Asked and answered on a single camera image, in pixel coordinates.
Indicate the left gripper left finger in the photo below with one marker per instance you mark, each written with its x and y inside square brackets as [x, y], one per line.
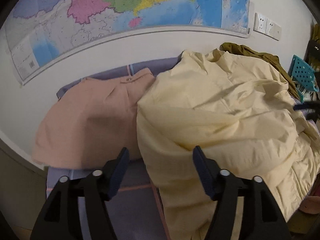
[59, 217]

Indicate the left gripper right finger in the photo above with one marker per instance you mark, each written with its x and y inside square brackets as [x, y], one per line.
[261, 216]

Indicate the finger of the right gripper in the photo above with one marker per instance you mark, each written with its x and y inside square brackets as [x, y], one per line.
[312, 105]
[314, 116]

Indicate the cream yellow jacket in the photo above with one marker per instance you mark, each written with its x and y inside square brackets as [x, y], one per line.
[239, 111]

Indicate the upper teal plastic basket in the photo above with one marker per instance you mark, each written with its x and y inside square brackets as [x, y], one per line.
[303, 74]

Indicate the purple plaid bed sheet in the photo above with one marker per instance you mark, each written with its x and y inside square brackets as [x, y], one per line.
[136, 211]

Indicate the middle white power socket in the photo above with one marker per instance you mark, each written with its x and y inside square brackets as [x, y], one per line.
[270, 25]

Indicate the white power socket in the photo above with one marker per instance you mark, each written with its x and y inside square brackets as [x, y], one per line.
[270, 25]
[260, 23]

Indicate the pink skirt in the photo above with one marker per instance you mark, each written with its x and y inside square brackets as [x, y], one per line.
[92, 122]

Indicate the left white power socket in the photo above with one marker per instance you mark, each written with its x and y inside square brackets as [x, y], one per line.
[260, 23]

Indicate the white network wall plate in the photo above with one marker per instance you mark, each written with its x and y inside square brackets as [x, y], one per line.
[276, 32]

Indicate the colourful wall map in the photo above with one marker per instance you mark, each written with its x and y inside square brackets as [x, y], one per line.
[40, 32]

